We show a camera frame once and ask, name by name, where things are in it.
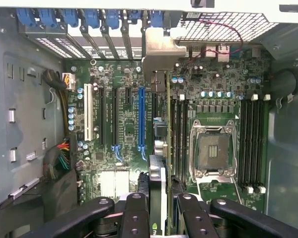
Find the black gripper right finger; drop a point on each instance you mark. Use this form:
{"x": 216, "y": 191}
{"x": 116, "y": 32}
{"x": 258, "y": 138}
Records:
{"x": 196, "y": 220}

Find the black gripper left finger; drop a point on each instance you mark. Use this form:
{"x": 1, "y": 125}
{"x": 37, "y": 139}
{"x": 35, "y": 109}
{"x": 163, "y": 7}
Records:
{"x": 135, "y": 218}

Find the silver chipset heatsink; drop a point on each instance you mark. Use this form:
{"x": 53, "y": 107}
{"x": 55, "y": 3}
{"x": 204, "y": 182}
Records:
{"x": 114, "y": 183}

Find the CPU socket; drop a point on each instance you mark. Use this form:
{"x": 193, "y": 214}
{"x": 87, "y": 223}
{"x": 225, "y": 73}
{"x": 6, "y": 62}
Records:
{"x": 213, "y": 151}

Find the black RAM slot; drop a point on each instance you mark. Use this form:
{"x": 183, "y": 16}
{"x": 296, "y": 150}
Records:
{"x": 262, "y": 143}
{"x": 179, "y": 138}
{"x": 173, "y": 138}
{"x": 185, "y": 138}
{"x": 243, "y": 143}
{"x": 255, "y": 143}
{"x": 249, "y": 143}

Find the green motherboard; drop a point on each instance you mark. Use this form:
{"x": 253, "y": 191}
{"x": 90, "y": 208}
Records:
{"x": 129, "y": 119}

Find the blue expansion slot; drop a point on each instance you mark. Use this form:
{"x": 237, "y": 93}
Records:
{"x": 141, "y": 116}

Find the long black expansion slot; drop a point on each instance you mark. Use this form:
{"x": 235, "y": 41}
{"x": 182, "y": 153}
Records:
{"x": 154, "y": 104}
{"x": 101, "y": 116}
{"x": 115, "y": 116}

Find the white expansion slot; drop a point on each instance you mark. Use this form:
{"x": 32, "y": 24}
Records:
{"x": 88, "y": 111}

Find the short black expansion slot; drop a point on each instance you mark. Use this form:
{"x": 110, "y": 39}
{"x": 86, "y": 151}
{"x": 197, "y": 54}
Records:
{"x": 128, "y": 96}

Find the open grey PC case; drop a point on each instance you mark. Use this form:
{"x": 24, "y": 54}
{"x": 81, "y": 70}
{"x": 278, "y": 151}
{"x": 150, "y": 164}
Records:
{"x": 27, "y": 111}

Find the blue card retention clip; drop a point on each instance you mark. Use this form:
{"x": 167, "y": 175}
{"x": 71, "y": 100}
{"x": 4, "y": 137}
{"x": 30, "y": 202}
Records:
{"x": 26, "y": 17}
{"x": 70, "y": 17}
{"x": 48, "y": 17}
{"x": 134, "y": 15}
{"x": 92, "y": 17}
{"x": 113, "y": 18}
{"x": 156, "y": 18}

